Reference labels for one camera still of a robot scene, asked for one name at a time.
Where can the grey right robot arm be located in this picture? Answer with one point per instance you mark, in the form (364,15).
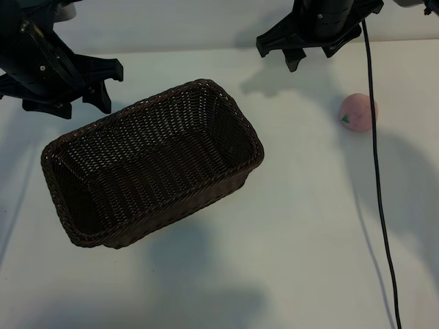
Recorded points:
(408,2)

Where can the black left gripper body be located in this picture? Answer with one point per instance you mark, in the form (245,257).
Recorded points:
(31,68)

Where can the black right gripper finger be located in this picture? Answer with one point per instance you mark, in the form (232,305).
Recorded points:
(337,46)
(294,58)

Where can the dark brown wicker basket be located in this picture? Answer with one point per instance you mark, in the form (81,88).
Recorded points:
(154,161)

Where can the pink peach with green leaf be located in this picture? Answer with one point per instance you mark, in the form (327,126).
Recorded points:
(356,111)

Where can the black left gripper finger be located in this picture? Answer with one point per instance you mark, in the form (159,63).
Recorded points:
(48,109)
(99,99)

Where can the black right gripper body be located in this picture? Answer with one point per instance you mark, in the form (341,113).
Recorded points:
(329,20)

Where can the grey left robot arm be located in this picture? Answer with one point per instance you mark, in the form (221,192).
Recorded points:
(65,10)

